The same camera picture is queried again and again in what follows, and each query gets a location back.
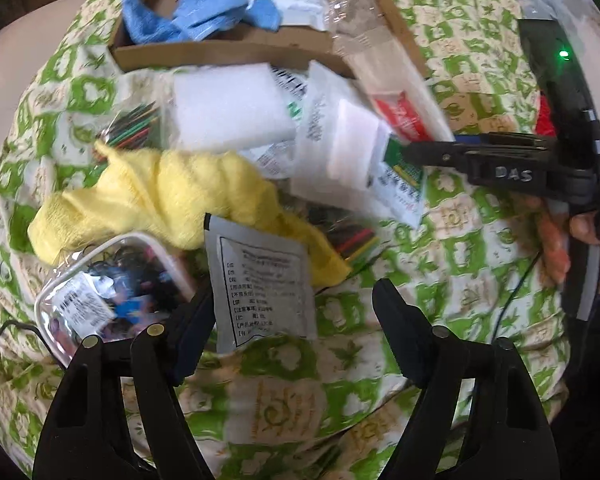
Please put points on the red and white packet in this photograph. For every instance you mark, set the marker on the red and white packet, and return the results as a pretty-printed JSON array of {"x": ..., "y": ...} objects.
[{"x": 405, "y": 115}]

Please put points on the bag of coloured sticks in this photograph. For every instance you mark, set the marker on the bag of coloured sticks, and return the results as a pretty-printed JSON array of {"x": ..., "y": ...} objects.
[
  {"x": 130, "y": 130},
  {"x": 355, "y": 245}
]

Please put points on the red garment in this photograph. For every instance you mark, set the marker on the red garment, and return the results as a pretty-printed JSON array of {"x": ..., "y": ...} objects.
[{"x": 545, "y": 115}]

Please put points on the white foam sponge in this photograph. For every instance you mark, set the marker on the white foam sponge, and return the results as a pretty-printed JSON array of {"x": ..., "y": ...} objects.
[{"x": 230, "y": 105}]

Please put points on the grey printed sachet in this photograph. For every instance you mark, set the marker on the grey printed sachet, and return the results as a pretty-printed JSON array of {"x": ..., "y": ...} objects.
[{"x": 260, "y": 290}]

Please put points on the grey towel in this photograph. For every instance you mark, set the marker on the grey towel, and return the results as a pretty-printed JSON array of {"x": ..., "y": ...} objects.
[{"x": 355, "y": 0}]

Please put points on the blue cloth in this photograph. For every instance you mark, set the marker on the blue cloth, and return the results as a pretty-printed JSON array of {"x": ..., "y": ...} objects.
[{"x": 150, "y": 20}]

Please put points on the clear cartoon print pouch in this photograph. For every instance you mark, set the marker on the clear cartoon print pouch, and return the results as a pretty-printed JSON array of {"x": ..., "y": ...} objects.
[{"x": 105, "y": 290}]

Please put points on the cardboard box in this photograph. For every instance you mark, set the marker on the cardboard box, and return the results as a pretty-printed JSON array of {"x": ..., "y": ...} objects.
[{"x": 220, "y": 52}]

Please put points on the yellow towel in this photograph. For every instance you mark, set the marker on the yellow towel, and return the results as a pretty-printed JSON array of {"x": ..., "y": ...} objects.
[{"x": 180, "y": 185}]

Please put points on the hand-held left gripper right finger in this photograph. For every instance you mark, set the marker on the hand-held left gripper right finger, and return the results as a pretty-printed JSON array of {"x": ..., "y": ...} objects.
[{"x": 400, "y": 330}]

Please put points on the green and white sachet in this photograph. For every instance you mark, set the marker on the green and white sachet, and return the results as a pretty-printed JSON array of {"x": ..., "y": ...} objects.
[{"x": 400, "y": 195}]

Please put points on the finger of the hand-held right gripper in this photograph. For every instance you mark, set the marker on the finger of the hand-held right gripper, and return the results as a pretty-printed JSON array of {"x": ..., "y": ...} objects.
[
  {"x": 430, "y": 155},
  {"x": 510, "y": 140}
]

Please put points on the white bag with foam sheet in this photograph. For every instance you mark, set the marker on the white bag with foam sheet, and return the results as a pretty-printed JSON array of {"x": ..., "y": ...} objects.
[{"x": 330, "y": 135}]

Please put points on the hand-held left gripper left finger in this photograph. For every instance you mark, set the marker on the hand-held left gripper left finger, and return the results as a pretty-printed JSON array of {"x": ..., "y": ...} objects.
[{"x": 195, "y": 330}]

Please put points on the person's right hand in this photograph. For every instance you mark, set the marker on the person's right hand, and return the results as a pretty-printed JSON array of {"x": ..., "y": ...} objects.
[{"x": 582, "y": 227}]

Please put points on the green and white printed blanket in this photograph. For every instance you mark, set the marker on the green and white printed blanket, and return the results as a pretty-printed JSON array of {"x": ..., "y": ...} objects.
[{"x": 460, "y": 240}]

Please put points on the white printed packet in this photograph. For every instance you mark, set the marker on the white printed packet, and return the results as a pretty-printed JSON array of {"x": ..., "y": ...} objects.
[{"x": 275, "y": 160}]

